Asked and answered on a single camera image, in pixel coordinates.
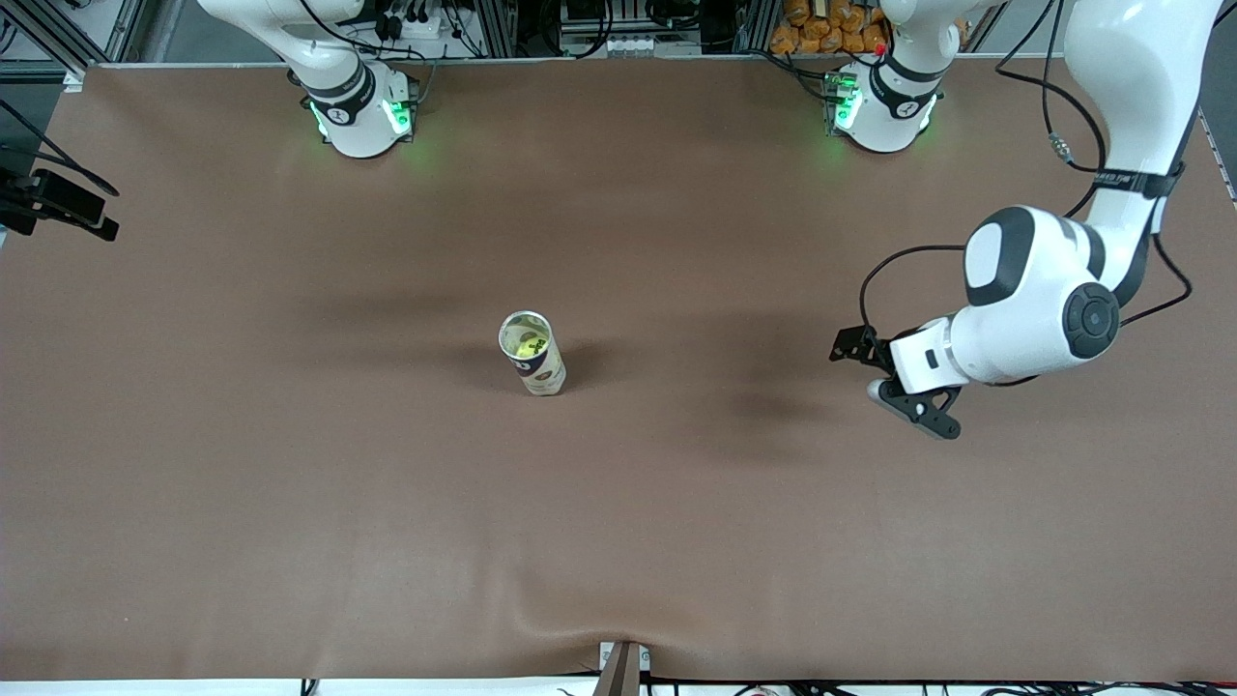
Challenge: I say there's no clear Wilson tennis ball can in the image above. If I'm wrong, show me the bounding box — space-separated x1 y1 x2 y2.
498 311 567 397

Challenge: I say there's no brown table mat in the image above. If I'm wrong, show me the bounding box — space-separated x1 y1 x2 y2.
0 56 1237 682

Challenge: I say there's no orange packaged items pile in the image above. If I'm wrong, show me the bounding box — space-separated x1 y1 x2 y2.
770 0 890 56

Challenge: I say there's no white power strip with plugs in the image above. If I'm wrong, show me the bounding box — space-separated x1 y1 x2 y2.
379 0 447 42

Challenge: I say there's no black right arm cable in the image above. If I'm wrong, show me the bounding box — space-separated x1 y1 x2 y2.
0 97 121 199

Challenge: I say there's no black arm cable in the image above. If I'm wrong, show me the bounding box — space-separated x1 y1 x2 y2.
0 97 121 199
858 0 1194 388

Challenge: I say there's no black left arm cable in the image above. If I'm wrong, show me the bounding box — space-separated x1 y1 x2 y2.
858 0 1194 388

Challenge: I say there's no aluminium frame rail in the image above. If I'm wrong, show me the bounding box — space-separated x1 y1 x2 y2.
0 0 146 95
1194 0 1237 204

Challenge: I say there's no aluminium profile post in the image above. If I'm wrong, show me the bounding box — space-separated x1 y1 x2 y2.
483 0 518 59
734 0 774 54

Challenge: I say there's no metal table edge bracket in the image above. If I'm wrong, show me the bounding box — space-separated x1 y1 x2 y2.
597 640 651 696

